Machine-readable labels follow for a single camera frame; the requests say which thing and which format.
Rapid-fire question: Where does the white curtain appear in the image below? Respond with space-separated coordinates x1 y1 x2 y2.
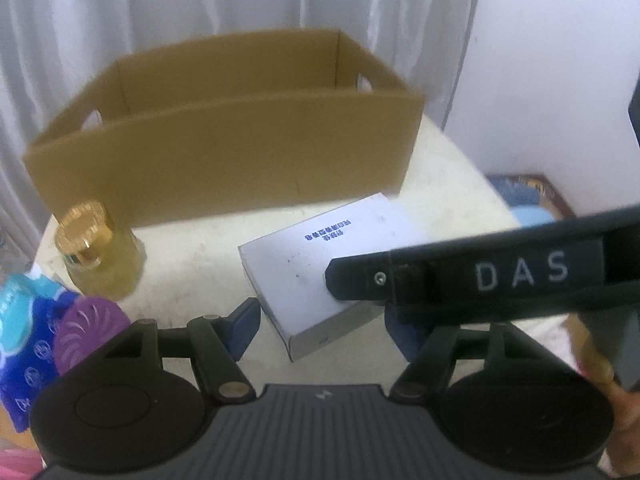
0 0 487 261

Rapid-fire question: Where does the purple-lidded air freshener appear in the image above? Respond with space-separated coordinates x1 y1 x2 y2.
52 296 132 379

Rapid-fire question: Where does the gold-capped glass jar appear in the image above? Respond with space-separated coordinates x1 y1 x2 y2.
54 201 146 298

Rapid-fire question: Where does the white paper box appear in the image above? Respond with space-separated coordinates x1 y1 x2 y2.
237 192 432 363

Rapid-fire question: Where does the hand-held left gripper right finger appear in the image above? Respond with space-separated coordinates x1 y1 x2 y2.
382 305 571 404

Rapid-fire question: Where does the blue tissue packet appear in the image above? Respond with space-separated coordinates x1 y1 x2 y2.
0 267 86 433

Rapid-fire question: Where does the light blue round item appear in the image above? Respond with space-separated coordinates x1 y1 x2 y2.
512 205 557 230

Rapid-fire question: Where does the person's right hand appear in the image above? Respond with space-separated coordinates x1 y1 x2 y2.
570 315 640 478

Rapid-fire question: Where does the brown cardboard box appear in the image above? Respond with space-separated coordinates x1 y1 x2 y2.
22 27 426 229

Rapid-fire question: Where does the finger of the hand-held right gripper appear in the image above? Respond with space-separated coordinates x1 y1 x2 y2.
325 251 397 304

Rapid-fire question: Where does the pink packet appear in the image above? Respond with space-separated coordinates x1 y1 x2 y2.
0 447 48 480

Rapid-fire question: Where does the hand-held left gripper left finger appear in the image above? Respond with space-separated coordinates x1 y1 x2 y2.
102 297 263 404

